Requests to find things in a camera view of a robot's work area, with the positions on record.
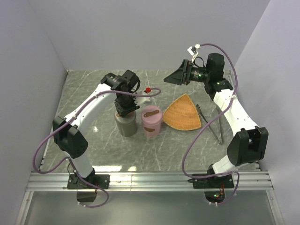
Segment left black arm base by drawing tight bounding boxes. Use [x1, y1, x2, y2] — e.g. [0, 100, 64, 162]
[67, 174, 110, 203]

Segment purple cable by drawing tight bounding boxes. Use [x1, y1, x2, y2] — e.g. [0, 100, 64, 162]
[181, 42, 240, 205]
[31, 87, 162, 208]

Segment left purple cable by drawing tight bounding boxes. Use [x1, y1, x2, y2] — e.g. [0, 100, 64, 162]
[31, 87, 162, 208]

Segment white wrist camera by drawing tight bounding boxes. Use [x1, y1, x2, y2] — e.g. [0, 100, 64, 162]
[187, 44, 201, 63]
[135, 90, 151, 106]

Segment aluminium mounting rail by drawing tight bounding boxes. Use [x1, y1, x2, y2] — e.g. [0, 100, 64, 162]
[26, 171, 273, 192]

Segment grey cylindrical container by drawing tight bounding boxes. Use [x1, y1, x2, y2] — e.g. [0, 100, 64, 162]
[115, 117, 137, 137]

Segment woven bamboo basket tray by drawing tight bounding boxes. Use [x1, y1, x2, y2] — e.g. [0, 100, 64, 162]
[163, 93, 202, 131]

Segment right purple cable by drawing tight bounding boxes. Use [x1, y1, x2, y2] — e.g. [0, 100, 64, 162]
[181, 42, 240, 205]

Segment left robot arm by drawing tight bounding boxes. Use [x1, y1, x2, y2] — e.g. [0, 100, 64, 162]
[52, 70, 140, 188]

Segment grey lid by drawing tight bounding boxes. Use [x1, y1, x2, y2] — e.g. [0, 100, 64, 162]
[114, 111, 136, 125]

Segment metal food tongs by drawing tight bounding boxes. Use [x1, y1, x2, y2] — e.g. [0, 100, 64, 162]
[196, 103, 225, 145]

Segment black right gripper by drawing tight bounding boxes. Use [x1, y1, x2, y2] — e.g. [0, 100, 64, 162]
[164, 60, 211, 86]

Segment pink lid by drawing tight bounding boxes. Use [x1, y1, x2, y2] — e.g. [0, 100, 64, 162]
[141, 105, 163, 125]

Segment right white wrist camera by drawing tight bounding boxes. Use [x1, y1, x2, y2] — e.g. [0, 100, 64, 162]
[187, 44, 201, 63]

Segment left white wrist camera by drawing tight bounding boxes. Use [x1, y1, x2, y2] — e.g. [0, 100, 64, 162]
[135, 90, 151, 106]

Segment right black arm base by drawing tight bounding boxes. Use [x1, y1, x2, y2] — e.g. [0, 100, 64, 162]
[187, 175, 234, 205]

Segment pink cylindrical container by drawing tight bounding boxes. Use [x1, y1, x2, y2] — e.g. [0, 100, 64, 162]
[142, 117, 161, 137]

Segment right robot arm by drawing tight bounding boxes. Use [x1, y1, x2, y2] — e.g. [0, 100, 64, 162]
[164, 53, 269, 188]

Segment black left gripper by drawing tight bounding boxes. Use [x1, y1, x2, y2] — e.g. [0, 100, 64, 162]
[115, 92, 140, 118]

